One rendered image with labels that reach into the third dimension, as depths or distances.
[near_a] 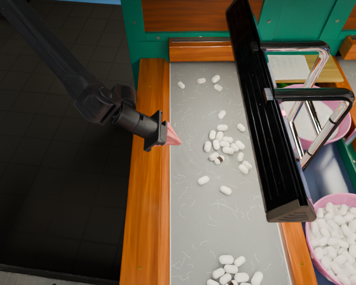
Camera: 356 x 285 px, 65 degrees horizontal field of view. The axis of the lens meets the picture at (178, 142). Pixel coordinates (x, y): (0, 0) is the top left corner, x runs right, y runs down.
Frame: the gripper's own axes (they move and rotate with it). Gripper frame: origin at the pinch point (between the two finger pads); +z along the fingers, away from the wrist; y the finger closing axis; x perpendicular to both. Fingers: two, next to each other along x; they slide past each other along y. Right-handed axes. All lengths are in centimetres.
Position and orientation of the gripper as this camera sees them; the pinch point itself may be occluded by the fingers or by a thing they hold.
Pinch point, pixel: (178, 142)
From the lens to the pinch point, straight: 78.5
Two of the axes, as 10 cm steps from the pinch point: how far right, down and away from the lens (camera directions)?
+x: -6.4, 4.4, 6.3
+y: -0.1, -8.2, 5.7
